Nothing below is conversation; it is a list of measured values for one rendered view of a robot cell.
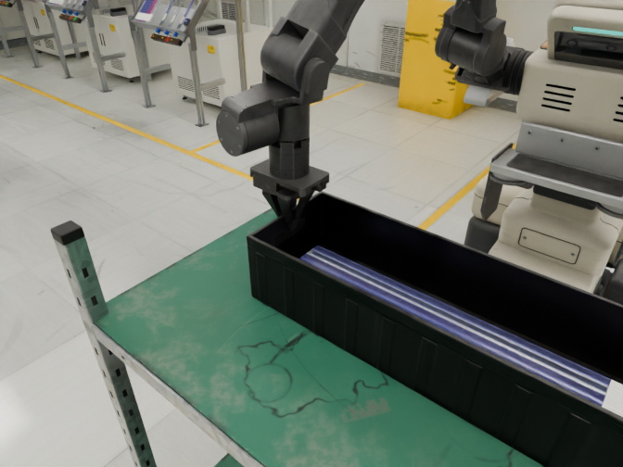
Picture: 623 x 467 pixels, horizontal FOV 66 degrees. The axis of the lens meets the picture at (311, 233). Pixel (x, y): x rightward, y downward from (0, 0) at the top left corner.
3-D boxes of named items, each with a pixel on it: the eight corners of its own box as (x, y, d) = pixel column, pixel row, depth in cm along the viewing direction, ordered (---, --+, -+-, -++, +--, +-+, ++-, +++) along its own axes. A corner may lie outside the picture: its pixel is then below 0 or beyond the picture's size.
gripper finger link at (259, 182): (288, 245, 71) (287, 188, 66) (253, 228, 75) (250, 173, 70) (317, 225, 75) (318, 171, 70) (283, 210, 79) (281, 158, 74)
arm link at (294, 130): (319, 92, 63) (290, 82, 66) (279, 103, 59) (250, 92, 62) (318, 142, 67) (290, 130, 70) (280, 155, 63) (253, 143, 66)
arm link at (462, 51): (506, 46, 92) (481, 37, 94) (496, 17, 83) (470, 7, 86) (477, 88, 93) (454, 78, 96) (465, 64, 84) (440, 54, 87)
